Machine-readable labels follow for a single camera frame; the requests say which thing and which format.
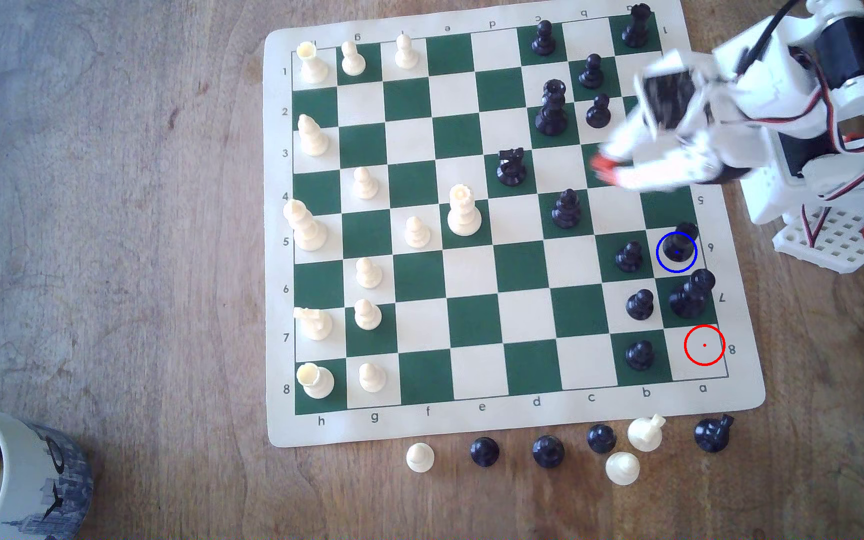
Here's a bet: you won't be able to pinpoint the white rook chess piece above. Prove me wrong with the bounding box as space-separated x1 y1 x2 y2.
295 362 336 400
295 41 330 85

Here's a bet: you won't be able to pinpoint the black camera cable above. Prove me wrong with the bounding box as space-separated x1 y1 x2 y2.
735 0 812 76

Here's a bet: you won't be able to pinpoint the black rook chess piece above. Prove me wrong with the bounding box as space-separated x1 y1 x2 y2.
621 3 653 49
663 222 699 264

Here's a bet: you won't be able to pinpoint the black knight chess piece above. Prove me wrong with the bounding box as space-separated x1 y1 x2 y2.
496 147 528 188
693 414 735 454

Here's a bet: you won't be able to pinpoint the white bishop chess piece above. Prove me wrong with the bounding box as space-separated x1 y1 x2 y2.
297 114 330 158

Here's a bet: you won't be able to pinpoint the printed skyline ceramic mug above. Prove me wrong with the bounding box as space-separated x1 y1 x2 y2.
0 401 94 540

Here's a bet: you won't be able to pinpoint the white perforated base plate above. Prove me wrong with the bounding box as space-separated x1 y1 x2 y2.
773 202 864 275

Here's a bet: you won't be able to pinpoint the black queen chess piece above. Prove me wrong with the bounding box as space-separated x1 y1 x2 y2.
534 78 570 138

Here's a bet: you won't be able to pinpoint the white king chess piece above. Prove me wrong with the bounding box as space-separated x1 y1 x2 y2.
282 198 328 252

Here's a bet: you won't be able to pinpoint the black king chess piece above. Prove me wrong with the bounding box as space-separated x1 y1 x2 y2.
668 269 717 320

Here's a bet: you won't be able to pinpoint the green and cream chess mat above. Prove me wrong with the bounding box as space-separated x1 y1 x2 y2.
263 0 768 450

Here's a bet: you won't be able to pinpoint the white knight chess piece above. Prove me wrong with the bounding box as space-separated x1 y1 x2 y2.
627 414 666 453
294 306 334 342

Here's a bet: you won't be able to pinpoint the black bishop chess piece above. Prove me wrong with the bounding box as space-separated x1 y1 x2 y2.
551 188 582 230

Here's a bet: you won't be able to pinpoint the black pawn chess piece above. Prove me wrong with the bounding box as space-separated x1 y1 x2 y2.
586 424 618 455
531 20 558 57
625 288 656 321
469 437 501 468
579 54 606 90
585 93 612 129
531 435 566 470
624 340 656 372
615 240 644 274

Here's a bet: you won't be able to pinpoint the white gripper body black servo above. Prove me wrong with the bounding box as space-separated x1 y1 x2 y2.
638 48 733 151

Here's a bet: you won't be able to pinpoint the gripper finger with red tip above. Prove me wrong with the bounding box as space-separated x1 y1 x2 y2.
600 147 718 190
593 112 673 174

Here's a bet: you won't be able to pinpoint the white queen chess piece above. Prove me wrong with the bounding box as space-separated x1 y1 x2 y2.
447 183 483 238

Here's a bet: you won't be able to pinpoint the red black servo wires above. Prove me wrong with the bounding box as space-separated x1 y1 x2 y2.
788 45 864 245

